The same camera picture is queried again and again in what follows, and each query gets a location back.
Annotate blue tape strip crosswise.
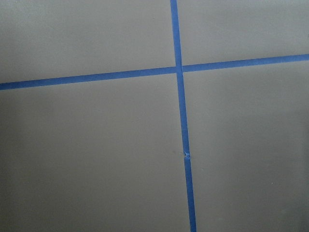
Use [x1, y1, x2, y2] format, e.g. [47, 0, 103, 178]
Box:
[0, 54, 309, 90]

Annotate blue tape strip lengthwise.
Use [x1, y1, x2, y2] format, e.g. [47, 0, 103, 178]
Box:
[170, 0, 197, 232]

